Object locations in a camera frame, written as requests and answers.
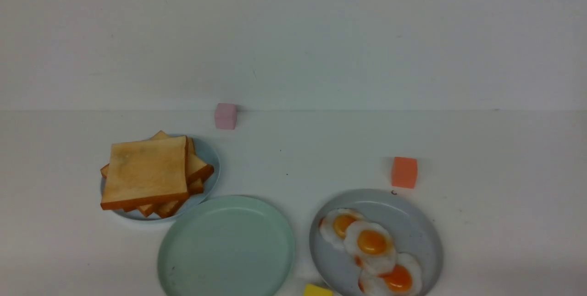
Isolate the pink cube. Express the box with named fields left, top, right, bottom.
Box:
left=214, top=103, right=238, bottom=130

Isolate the toast slice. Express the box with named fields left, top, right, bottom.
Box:
left=100, top=136, right=189, bottom=210
left=154, top=200, right=186, bottom=219
left=100, top=131, right=214, bottom=185
left=137, top=179, right=204, bottom=218

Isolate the light blue bread plate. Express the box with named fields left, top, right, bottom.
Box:
left=100, top=134, right=221, bottom=222

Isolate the fried egg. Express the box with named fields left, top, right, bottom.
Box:
left=317, top=208, right=365, bottom=252
left=358, top=252, right=423, bottom=296
left=343, top=220, right=397, bottom=276

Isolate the yellow cube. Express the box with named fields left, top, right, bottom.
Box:
left=302, top=284, right=334, bottom=296

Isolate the mint green plate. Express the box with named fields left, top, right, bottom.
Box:
left=157, top=195, right=296, bottom=296

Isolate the grey egg plate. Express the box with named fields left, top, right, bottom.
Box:
left=309, top=189, right=444, bottom=296

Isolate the orange cube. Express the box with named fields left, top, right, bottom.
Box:
left=391, top=157, right=419, bottom=189

